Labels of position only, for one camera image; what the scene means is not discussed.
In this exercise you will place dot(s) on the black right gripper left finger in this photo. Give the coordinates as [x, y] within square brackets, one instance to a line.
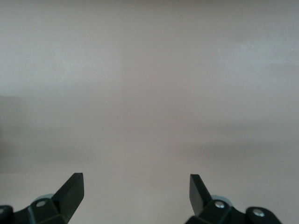
[70, 196]

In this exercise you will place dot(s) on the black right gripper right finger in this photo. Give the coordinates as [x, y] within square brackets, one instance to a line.
[198, 198]

